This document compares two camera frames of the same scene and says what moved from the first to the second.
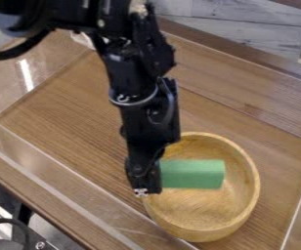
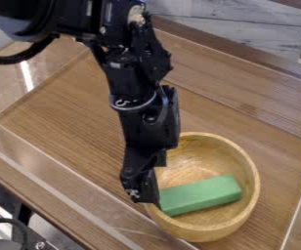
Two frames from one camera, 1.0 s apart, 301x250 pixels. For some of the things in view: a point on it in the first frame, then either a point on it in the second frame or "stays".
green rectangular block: [200, 174] → [188, 196]
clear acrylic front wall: [41, 206] stays
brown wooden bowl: [207, 214] stays
